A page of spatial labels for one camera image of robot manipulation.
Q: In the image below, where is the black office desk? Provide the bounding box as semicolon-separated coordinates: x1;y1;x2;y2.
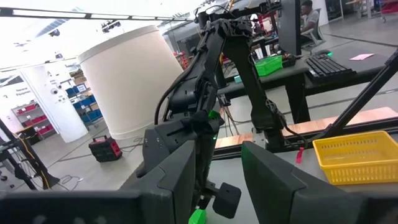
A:
217;43;398;125

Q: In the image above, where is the overhead led light bar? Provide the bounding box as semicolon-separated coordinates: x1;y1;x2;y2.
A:
0;6;195;22

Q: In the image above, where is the thin grey floor cable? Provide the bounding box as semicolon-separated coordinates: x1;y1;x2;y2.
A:
57;174;84;191

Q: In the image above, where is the person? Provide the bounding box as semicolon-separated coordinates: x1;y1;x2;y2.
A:
300;0;321;44

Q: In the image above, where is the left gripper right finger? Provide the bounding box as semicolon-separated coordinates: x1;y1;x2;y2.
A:
241;140;398;224

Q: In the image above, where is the grey table mat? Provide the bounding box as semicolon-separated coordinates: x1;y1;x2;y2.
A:
119;149;398;224

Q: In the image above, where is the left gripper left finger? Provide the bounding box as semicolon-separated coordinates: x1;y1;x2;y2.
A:
0;140;197;224

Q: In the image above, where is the shelf with red bins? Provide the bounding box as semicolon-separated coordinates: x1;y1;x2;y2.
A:
11;101;58;139

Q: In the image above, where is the yellow plastic basket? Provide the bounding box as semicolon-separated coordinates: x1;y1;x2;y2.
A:
312;130;398;187

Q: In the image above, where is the black aluminium table frame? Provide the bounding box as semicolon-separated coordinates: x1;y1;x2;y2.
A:
213;48;398;161

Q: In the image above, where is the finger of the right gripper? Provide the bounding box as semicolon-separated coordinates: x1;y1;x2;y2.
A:
194;136;243;220

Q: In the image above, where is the black computer monitor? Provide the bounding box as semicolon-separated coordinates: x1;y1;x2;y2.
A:
277;0;302;57

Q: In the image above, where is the red and black toolbox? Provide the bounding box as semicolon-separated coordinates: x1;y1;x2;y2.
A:
88;134;124;164

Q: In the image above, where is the black computer keyboard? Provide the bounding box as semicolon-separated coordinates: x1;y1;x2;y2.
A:
304;52;358;85

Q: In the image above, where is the green plastic basket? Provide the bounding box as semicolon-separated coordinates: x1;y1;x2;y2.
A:
188;208;208;224

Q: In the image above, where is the green plastic bin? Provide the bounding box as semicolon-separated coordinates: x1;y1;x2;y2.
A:
254;55;284;77

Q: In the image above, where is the shelf with blue bins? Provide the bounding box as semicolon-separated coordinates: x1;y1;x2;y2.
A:
63;79;105;125

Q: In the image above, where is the small red tag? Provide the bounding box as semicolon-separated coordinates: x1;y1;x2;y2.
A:
295;147;305;165

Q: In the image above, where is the pink paper sheet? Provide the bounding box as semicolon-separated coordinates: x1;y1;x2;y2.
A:
348;53;376;61

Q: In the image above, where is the white printed pillar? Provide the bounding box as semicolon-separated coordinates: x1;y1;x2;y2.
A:
18;60;90;144

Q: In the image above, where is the black tripod stand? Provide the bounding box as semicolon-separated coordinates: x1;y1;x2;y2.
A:
0;118;62;191

